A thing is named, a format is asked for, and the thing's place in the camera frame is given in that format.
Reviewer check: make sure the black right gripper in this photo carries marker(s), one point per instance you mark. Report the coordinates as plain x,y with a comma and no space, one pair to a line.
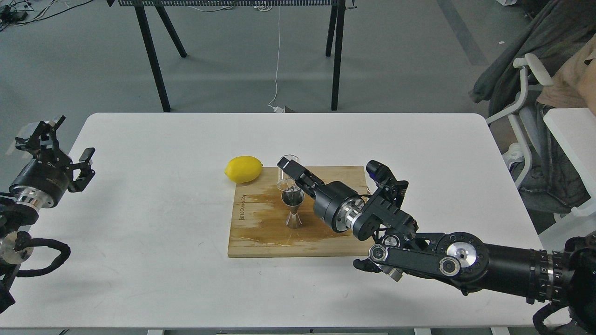
336,204

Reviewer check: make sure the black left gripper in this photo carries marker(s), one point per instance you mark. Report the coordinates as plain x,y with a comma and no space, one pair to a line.
49,174

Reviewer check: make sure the steel jigger measuring cup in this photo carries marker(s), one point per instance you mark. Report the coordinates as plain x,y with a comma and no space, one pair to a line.
293,198

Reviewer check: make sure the clear glass cup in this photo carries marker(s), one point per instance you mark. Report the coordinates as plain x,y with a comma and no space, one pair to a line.
286,185

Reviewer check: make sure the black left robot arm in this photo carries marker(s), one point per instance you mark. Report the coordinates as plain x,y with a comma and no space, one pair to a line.
16,245

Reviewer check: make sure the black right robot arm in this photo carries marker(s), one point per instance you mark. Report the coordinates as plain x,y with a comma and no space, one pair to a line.
565,279

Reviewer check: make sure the yellow lemon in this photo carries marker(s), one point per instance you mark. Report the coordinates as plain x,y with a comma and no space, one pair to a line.
243,169

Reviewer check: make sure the wooden cutting board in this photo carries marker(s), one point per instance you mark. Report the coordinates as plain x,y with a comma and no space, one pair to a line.
257,227

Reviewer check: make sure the white office chair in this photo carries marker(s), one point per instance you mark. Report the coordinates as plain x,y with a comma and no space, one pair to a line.
544,174

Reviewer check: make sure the grey jacket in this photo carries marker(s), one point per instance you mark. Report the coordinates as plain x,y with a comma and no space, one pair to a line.
555,34

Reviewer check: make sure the black metal frame table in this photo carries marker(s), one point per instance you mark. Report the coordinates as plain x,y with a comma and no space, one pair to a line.
193,44

